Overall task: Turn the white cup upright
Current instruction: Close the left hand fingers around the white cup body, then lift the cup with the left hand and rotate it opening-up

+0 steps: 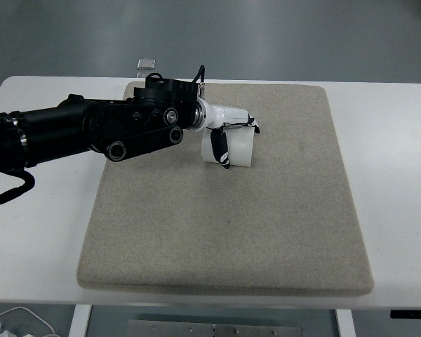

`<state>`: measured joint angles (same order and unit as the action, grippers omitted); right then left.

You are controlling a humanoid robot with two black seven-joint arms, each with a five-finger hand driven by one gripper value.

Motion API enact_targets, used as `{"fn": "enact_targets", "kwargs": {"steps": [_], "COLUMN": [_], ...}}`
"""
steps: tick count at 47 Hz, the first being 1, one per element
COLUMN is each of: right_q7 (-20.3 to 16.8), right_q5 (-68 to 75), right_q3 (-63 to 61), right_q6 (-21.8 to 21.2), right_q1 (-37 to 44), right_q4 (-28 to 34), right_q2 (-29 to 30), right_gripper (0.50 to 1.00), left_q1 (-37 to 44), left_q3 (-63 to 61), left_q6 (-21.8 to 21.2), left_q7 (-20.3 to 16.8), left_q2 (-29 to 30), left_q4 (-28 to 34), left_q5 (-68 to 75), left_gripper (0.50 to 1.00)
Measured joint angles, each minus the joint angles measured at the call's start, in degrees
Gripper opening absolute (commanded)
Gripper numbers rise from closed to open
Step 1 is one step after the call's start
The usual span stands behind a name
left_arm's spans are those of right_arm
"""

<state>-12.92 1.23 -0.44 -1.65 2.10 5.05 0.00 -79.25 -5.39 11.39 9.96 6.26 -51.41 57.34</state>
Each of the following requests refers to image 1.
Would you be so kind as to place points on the beige fabric mat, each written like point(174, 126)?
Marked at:
point(169, 222)

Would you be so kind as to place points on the white table leg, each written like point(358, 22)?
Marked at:
point(80, 320)
point(345, 323)

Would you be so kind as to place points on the white table leg left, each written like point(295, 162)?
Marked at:
point(80, 320)

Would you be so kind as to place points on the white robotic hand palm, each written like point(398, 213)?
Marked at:
point(215, 116)

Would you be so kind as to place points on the black desk control panel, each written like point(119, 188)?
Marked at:
point(405, 314)

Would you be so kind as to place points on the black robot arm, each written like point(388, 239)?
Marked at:
point(153, 118)

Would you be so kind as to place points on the white table leg right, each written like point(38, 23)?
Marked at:
point(345, 323)

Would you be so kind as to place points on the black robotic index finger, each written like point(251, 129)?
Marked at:
point(253, 123)

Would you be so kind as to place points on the white ribbed cup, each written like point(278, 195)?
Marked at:
point(240, 145)

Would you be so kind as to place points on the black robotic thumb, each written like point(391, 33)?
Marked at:
point(219, 144)

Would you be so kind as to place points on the small clear plastic box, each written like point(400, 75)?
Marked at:
point(145, 67)

